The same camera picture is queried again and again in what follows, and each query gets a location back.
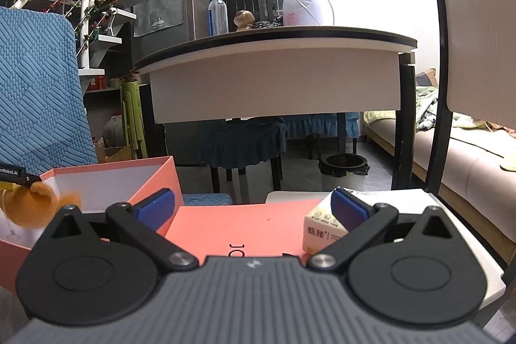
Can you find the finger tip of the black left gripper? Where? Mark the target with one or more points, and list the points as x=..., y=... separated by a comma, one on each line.
x=17, y=175

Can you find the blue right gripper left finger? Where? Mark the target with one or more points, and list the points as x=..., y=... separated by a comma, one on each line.
x=138, y=225

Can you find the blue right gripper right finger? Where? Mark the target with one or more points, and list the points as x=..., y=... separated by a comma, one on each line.
x=366, y=226

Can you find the orange plush toy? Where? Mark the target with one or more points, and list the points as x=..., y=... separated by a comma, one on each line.
x=35, y=206

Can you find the pink box base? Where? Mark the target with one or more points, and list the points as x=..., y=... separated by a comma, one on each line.
x=98, y=186

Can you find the pink box lid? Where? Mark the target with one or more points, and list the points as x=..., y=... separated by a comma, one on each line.
x=254, y=230

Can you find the tissue pack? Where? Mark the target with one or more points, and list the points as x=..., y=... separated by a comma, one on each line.
x=321, y=228

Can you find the blue covered chair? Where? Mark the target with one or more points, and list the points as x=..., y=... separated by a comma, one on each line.
x=43, y=121

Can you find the black trash bin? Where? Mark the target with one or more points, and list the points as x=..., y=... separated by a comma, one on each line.
x=344, y=170

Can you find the green folding stool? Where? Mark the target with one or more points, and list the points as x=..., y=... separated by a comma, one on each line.
x=133, y=122

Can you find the teal skirted chair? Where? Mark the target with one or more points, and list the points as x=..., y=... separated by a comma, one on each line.
x=238, y=144

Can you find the beige sofa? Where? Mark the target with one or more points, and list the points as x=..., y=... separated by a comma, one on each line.
x=475, y=182

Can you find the white table black edge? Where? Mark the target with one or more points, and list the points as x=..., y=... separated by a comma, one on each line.
x=289, y=70

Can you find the grey refrigerator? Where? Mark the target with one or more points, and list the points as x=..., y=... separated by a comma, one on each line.
x=161, y=24

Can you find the clear water bottle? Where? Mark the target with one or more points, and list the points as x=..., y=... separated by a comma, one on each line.
x=217, y=18

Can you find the white pink humidifier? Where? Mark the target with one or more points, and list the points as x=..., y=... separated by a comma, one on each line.
x=308, y=13

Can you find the brown figurine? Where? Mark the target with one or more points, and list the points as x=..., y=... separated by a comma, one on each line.
x=244, y=20

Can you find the white chair black frame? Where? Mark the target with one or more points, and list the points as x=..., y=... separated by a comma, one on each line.
x=423, y=277

